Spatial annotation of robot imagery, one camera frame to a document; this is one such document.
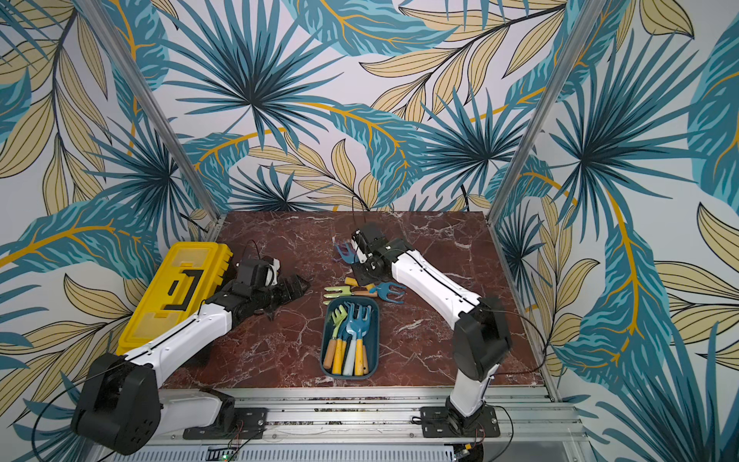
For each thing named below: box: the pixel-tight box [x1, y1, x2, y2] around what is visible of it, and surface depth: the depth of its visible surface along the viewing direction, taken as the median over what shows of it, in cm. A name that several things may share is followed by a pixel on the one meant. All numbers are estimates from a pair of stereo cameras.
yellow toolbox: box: [115, 242, 233, 356], surface depth 80 cm
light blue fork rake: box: [343, 302, 357, 376], surface depth 85 cm
